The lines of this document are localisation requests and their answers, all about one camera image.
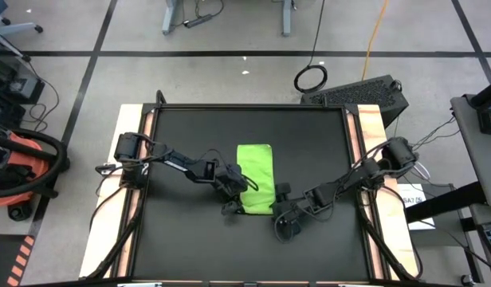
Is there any black computer case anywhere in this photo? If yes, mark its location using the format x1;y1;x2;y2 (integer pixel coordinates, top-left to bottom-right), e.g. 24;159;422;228
300;74;410;128

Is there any grey desk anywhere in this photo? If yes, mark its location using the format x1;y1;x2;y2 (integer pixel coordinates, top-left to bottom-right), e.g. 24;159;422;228
450;95;491;210

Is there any hazard striped floor mat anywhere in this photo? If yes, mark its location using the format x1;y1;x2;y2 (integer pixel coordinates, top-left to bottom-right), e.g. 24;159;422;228
0;234;36;287

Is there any light wooden base board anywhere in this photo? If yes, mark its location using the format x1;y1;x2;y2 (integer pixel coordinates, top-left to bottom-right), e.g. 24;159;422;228
78;103;422;280

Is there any black clamp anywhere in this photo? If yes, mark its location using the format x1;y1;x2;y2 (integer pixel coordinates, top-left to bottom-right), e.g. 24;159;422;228
94;162;117;179

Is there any orange vacuum cleaner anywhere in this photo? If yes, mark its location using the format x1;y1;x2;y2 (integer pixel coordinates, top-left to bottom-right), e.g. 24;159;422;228
0;123;71;222

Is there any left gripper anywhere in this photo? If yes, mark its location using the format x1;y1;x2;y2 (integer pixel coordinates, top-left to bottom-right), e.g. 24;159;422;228
217;163;250;217

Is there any black diagonal frame strut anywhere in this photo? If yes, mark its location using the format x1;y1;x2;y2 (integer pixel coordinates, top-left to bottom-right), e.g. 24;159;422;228
355;191;422;281
85;191;145;280

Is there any black desk beam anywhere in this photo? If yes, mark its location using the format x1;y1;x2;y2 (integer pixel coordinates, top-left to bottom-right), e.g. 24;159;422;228
404;181;488;224

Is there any grey office chair base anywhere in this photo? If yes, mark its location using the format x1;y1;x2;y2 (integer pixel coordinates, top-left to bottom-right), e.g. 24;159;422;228
0;0;45;37

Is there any black device with screen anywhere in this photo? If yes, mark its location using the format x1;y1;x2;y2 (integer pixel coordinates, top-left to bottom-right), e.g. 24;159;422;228
463;77;491;137

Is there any yellow orange cable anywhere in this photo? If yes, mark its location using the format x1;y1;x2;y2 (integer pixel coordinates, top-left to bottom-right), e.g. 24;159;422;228
360;0;390;81

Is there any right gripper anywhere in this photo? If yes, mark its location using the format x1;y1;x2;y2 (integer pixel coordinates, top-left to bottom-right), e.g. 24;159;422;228
271;182;312;224

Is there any grey desk leg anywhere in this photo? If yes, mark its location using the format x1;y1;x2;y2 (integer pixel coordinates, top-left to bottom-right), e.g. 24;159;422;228
281;0;293;37
161;0;182;36

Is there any black equipment cart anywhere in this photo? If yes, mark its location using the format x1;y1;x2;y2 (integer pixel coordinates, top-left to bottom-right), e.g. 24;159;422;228
0;37;46;131

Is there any black table frame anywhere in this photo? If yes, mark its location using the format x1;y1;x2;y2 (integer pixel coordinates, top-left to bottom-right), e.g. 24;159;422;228
140;102;376;282

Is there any black power strip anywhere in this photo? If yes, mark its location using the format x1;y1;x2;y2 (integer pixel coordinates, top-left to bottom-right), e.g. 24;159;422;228
183;14;214;29

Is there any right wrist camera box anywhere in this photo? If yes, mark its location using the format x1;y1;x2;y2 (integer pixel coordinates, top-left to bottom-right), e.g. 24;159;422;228
277;218;303;240

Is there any black vacuum hose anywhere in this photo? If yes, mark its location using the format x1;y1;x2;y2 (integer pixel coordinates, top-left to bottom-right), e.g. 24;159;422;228
0;127;69;200

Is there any white paper label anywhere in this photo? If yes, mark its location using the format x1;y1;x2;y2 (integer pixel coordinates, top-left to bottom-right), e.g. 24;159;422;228
396;183;437;231

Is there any green towel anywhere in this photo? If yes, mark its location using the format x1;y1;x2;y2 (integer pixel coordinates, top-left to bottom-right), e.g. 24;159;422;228
236;143;277;215

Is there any black coiled cable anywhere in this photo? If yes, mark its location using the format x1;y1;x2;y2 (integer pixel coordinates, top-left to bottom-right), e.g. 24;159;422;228
293;0;329;93

